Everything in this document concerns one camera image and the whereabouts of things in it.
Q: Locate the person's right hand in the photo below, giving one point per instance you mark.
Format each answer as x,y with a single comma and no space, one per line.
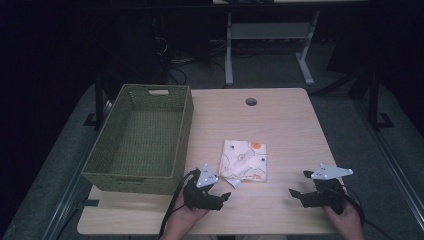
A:
348,220

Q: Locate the person's left hand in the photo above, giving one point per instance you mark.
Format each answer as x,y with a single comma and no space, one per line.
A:
185,220

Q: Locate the white patterned cloth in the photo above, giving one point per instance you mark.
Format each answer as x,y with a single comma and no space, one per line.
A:
245,163

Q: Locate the green woven basket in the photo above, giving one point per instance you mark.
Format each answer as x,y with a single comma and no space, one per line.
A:
150,140

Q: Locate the metal floor rail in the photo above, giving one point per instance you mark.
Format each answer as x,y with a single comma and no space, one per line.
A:
68,196
393,166

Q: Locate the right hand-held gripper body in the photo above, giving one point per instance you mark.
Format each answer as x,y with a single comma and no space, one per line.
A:
328,196

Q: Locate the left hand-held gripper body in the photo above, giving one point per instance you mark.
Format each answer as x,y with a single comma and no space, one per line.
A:
200,196

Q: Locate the white metal desk frame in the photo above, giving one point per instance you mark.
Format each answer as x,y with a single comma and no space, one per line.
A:
270,31

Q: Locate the black metal stand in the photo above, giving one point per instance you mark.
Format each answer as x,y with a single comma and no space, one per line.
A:
374,100
99,100

